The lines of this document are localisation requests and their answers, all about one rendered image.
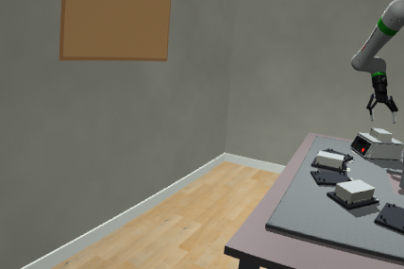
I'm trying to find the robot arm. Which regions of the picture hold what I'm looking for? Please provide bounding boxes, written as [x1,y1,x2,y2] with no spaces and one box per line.
[351,0,404,88]

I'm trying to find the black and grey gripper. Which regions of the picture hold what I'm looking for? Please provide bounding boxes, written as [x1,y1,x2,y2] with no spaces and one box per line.
[367,84,398,124]

